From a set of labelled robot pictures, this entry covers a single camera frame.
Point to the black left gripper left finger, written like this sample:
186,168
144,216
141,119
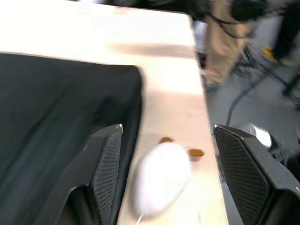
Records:
106,168

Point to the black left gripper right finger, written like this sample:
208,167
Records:
243,173

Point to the white computer mouse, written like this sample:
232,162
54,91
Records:
161,179

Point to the black laptop bag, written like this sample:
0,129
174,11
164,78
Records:
58,131

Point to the white shoe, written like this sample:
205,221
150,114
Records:
262,137

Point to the yellow and black object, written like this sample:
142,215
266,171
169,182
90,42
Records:
268,52

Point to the person in beige trousers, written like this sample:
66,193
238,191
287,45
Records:
221,44

